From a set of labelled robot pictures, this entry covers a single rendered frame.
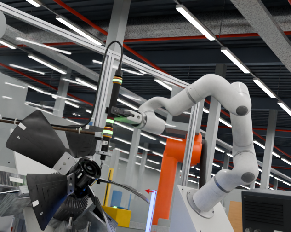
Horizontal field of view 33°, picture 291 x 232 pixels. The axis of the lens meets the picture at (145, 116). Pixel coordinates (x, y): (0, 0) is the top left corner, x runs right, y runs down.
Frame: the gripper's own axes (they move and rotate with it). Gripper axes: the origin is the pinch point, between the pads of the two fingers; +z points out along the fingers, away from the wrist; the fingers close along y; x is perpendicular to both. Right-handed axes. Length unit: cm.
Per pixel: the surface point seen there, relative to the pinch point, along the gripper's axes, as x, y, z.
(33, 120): -12.7, 11.3, 32.3
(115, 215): -47, 22, -31
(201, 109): 96, 241, -316
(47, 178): -36.5, -10.2, 32.4
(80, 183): -35.8, -4.4, 12.3
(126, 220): -49, 21, -39
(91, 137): -12.8, 12.2, -0.2
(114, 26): 298, 572, -390
